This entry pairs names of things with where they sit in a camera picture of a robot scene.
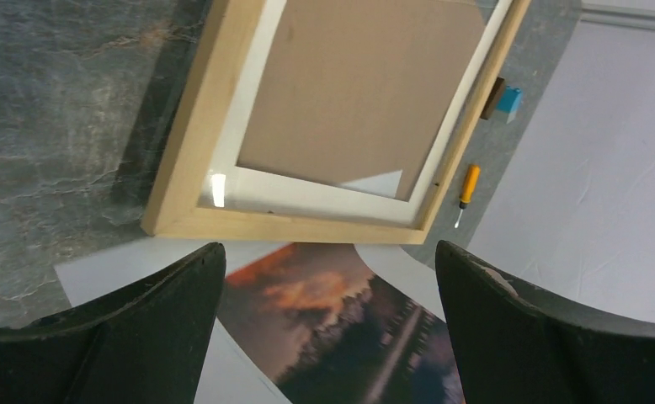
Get sunset sky photo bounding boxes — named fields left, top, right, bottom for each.
left=195, top=242, right=465, bottom=403

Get brown block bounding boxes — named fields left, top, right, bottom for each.
left=480, top=77, right=506, bottom=120

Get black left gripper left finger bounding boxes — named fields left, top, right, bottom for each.
left=0, top=243, right=226, bottom=403

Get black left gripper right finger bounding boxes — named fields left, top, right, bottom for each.
left=435, top=241, right=655, bottom=403

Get wooden picture frame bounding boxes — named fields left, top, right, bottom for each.
left=141, top=1, right=529, bottom=244

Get blue toy brick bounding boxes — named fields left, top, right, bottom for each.
left=492, top=86, right=523, bottom=124

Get yellow handled screwdriver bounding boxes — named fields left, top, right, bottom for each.
left=454, top=164, right=481, bottom=229

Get brown frame backing board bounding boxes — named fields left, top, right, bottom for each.
left=237, top=0, right=486, bottom=200

